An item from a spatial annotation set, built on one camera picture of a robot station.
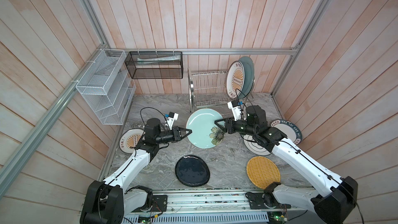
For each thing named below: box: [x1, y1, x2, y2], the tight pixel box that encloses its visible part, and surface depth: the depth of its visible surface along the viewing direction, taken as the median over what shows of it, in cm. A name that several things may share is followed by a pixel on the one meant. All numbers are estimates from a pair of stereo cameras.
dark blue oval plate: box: [175, 155, 210, 188], surface depth 84 cm
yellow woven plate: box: [246, 155, 281, 190], surface depth 84 cm
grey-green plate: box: [238, 56, 256, 101], surface depth 73 cm
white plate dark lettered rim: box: [270, 119, 303, 146], surface depth 102 cm
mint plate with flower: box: [186, 108, 225, 150], surface depth 75 cm
